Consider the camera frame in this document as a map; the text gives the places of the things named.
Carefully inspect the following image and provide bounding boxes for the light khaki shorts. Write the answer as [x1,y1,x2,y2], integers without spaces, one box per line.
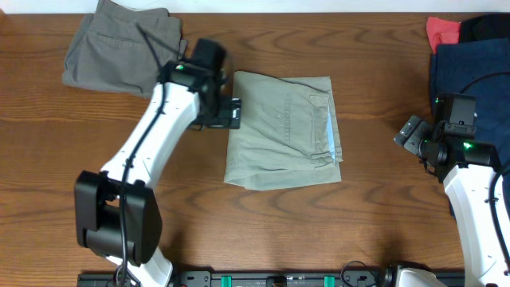
[224,71,343,191]

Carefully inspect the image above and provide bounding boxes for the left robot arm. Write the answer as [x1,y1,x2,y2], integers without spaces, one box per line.
[74,38,241,286]

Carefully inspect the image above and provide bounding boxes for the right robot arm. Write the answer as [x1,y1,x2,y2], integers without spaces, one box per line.
[394,93,509,286]

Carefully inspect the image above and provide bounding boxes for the navy blue shorts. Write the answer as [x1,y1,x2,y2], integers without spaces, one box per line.
[428,37,510,220]

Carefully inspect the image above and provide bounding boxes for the folded grey shorts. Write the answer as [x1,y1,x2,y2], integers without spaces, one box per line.
[62,0,187,98]

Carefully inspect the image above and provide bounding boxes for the red garment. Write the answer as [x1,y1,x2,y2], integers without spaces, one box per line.
[426,17,461,54]

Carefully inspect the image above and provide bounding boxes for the black garment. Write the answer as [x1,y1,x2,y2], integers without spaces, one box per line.
[459,14,510,43]

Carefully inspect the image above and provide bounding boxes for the right black cable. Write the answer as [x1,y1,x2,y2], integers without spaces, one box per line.
[460,71,510,276]

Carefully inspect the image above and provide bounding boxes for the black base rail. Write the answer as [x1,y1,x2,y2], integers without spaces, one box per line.
[77,269,465,287]

